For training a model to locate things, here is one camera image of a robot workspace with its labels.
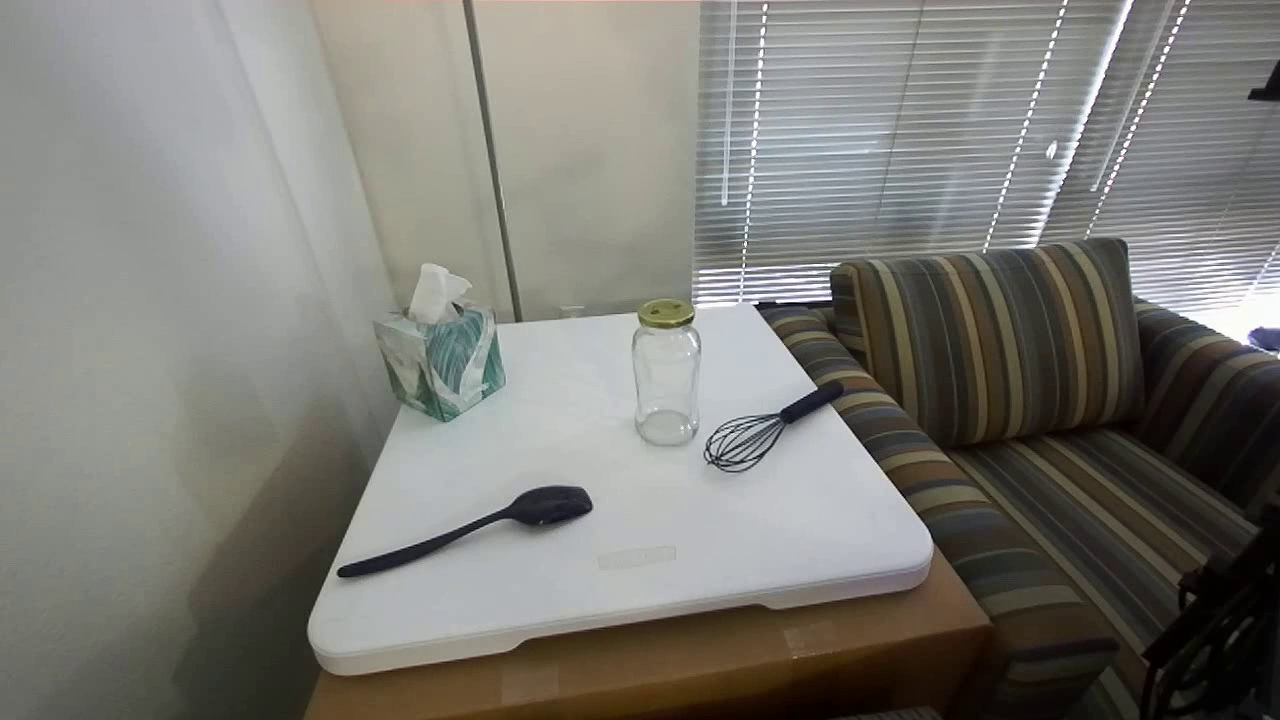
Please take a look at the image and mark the black wire whisk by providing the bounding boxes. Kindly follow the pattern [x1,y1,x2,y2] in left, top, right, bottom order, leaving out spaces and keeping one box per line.
[698,379,846,477]

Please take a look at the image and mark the striped fabric sofa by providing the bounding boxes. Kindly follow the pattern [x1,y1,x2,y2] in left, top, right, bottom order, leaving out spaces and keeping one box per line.
[750,236,1280,720]

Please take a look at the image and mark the black silicone spatula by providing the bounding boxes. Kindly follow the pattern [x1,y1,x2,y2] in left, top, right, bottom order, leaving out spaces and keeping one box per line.
[337,480,595,580]

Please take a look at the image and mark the gold metal jar lid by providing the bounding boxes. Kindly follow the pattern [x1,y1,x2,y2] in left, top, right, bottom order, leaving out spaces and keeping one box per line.
[637,295,698,330]

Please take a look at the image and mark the striped sofa cushion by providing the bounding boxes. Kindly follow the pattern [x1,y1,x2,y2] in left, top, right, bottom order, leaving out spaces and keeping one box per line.
[827,236,1153,450]

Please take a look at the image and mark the white table board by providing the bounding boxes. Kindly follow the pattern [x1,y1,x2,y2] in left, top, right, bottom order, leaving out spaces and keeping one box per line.
[302,304,939,681]

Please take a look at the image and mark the white window blinds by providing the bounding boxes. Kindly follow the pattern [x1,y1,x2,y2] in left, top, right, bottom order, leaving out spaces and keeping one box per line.
[692,0,1280,339]

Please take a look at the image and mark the teal patterned tissue box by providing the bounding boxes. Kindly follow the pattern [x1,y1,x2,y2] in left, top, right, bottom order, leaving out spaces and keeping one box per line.
[372,260,513,423]

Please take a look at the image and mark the clear glass jar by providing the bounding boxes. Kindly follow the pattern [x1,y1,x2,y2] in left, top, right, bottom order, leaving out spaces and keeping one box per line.
[629,301,702,450]

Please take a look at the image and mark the black metal stand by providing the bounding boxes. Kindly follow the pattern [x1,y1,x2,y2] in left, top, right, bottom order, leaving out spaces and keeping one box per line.
[1136,506,1280,720]

